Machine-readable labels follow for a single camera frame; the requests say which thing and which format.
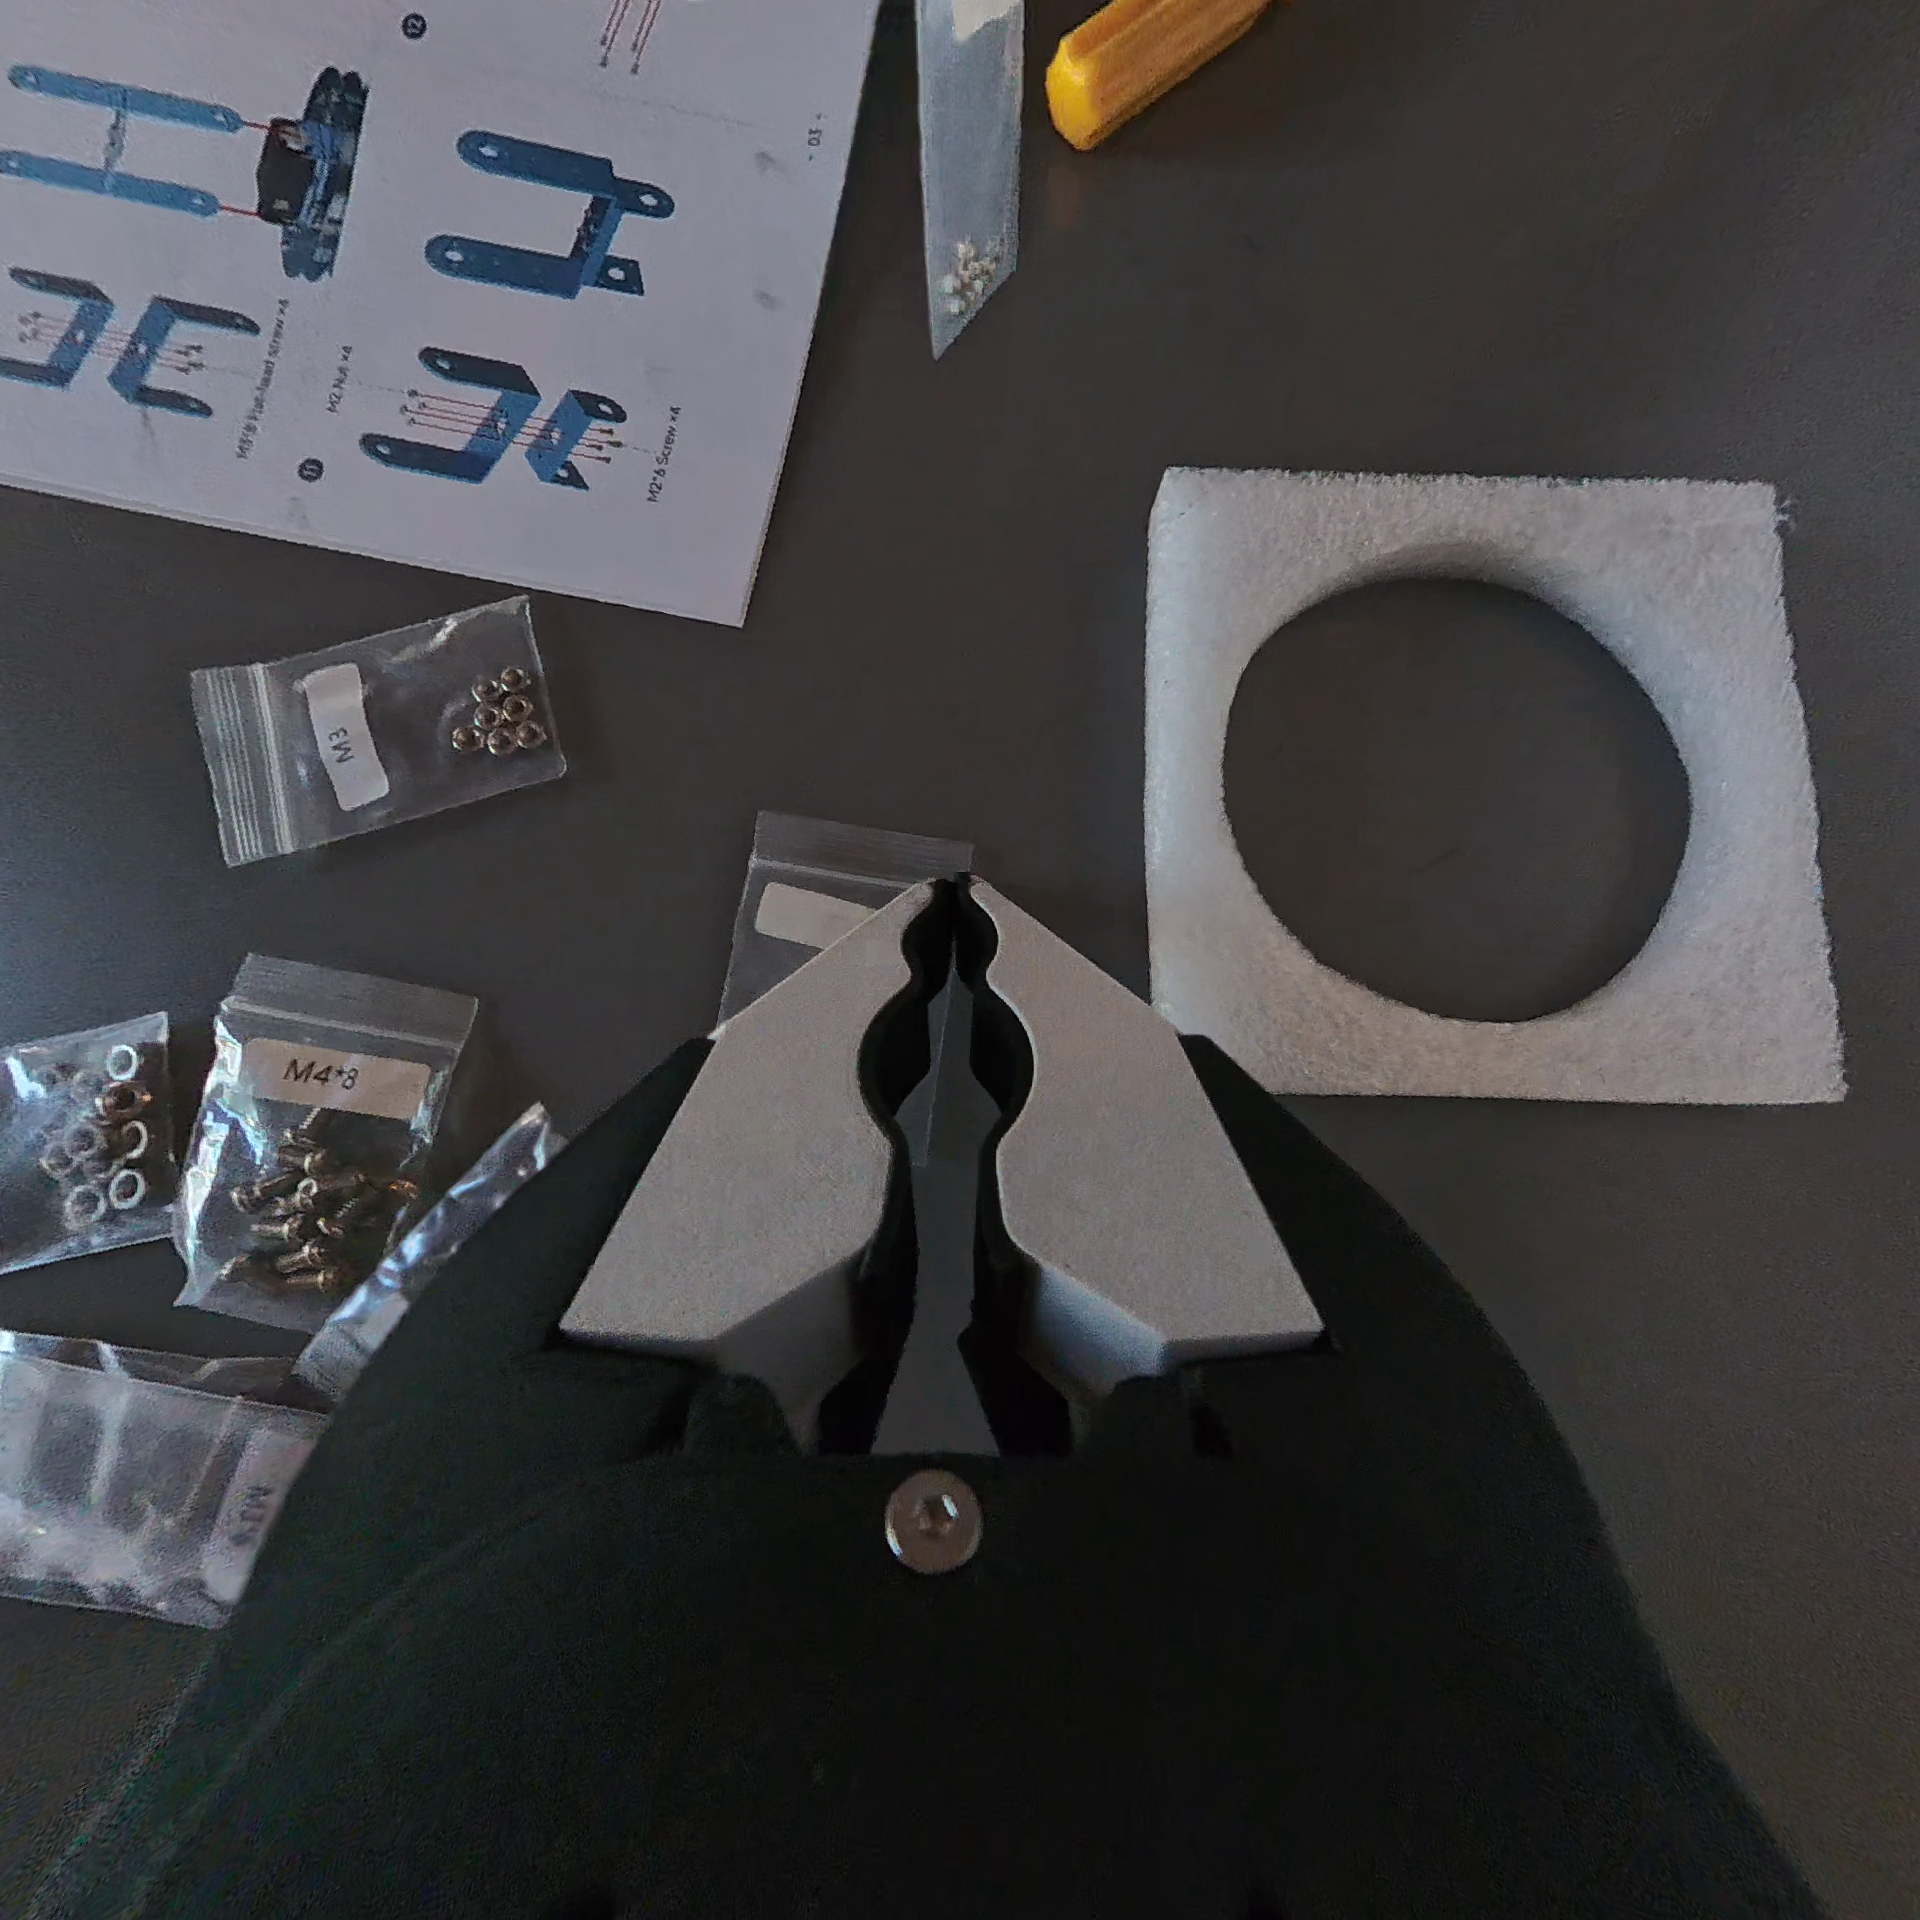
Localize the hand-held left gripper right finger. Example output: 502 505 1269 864
953 877 1328 1455

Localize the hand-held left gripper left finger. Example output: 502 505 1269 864
559 882 963 1455

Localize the clear bag with few screws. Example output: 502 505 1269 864
720 809 984 1172

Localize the clear bag of tiny nuts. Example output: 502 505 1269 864
915 0 1029 361

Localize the dark grey desk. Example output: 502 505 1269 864
0 0 1920 1920

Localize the clear plastic parts bag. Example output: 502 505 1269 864
0 1327 335 1628
291 1101 571 1389

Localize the clear bag of bronze screws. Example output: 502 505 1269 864
171 952 480 1328

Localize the white foam sheet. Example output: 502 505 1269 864
1143 467 1850 1110

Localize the clear bag of round nuts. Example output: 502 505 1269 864
191 597 571 869

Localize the clear bag of washers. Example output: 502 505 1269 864
0 1011 181 1277

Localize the robot assembly instruction sheet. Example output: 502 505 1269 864
0 0 879 630

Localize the yellow handled screwdriver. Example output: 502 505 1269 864
1045 0 1277 151

